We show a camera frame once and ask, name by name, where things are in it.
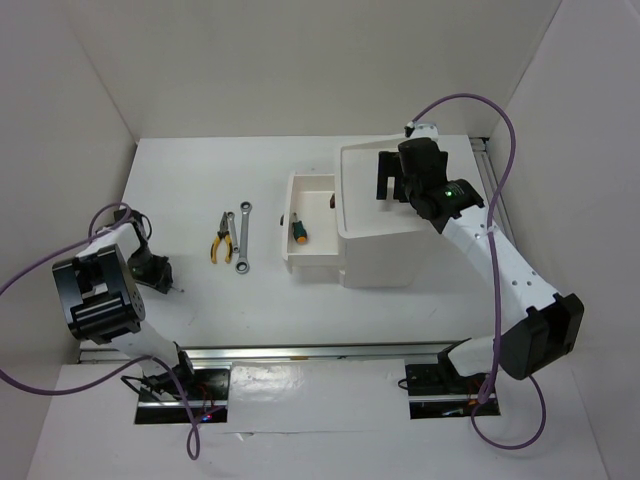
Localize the small silver wrench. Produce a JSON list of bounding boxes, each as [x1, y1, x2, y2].
[[226, 211, 239, 254]]

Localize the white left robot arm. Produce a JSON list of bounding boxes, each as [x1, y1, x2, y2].
[[52, 204, 198, 399]]

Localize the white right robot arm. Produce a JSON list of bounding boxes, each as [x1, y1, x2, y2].
[[376, 137, 585, 392]]

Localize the yellow handled pliers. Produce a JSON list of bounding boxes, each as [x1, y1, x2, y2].
[[210, 212, 233, 264]]

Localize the green orange stubby screwdriver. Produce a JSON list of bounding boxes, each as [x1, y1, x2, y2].
[[291, 212, 308, 244]]

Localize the aluminium side rail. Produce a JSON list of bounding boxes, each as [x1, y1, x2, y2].
[[469, 137, 495, 175]]

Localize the white drawer cabinet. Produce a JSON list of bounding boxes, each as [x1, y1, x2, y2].
[[334, 135, 438, 288]]

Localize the white drawer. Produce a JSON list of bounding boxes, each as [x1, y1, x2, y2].
[[281, 173, 343, 273]]

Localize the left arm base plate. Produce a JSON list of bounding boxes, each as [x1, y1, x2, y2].
[[123, 366, 231, 425]]

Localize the large silver ratchet wrench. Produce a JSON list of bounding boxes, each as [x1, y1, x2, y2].
[[235, 201, 252, 274]]

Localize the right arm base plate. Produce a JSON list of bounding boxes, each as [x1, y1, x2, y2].
[[397, 364, 484, 419]]

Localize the aluminium front rail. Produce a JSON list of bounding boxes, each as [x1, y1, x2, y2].
[[77, 341, 474, 365]]

